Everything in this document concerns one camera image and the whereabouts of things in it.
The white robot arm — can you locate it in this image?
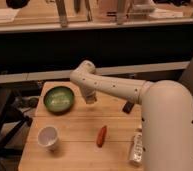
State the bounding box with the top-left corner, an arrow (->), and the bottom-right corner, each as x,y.
70,60 -> 193,171

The green ceramic bowl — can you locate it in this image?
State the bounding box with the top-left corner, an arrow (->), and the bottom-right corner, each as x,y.
43,86 -> 74,113

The small black block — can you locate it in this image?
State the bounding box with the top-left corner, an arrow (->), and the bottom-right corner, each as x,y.
122,102 -> 134,114

